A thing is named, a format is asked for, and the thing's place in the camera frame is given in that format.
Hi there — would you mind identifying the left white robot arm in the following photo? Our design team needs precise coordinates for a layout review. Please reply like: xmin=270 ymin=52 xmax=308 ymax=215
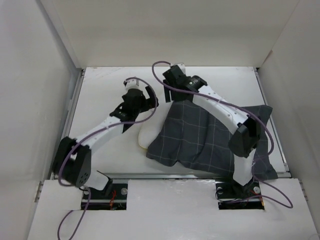
xmin=52 ymin=86 xmax=159 ymax=199

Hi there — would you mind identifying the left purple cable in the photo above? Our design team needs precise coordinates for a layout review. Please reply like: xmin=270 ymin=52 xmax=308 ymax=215
xmin=57 ymin=77 xmax=160 ymax=240

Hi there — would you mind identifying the purple cable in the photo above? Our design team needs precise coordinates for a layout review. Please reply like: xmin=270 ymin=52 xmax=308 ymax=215
xmin=57 ymin=77 xmax=160 ymax=240
xmin=151 ymin=60 xmax=294 ymax=209

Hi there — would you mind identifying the cream yellow pillow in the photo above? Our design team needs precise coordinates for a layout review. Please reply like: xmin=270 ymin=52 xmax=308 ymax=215
xmin=138 ymin=103 xmax=172 ymax=149

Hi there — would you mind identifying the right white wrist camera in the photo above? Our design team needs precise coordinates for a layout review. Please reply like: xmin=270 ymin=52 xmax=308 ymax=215
xmin=171 ymin=63 xmax=186 ymax=74

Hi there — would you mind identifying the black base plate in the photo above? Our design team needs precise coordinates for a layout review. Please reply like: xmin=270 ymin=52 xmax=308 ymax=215
xmin=215 ymin=180 xmax=265 ymax=210
xmin=80 ymin=182 xmax=128 ymax=211

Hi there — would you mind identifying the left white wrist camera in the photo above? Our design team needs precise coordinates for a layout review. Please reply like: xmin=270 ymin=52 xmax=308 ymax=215
xmin=123 ymin=78 xmax=140 ymax=91

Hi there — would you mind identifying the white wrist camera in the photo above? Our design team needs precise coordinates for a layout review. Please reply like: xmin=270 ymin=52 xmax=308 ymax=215
xmin=123 ymin=78 xmax=140 ymax=91
xmin=171 ymin=63 xmax=186 ymax=74

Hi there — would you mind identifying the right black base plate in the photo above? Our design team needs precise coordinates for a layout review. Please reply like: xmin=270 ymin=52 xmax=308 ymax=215
xmin=215 ymin=180 xmax=265 ymax=210

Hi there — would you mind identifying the dark grey checked pillowcase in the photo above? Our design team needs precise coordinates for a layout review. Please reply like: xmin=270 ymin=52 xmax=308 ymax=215
xmin=145 ymin=100 xmax=279 ymax=181

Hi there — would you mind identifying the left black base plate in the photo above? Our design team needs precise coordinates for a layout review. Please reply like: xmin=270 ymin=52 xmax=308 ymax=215
xmin=80 ymin=182 xmax=128 ymax=211

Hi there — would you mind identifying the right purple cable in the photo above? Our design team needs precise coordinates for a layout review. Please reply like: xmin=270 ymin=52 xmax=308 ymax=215
xmin=151 ymin=60 xmax=294 ymax=209

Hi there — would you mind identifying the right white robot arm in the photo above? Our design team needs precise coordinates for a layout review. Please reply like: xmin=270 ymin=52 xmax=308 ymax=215
xmin=162 ymin=64 xmax=261 ymax=197

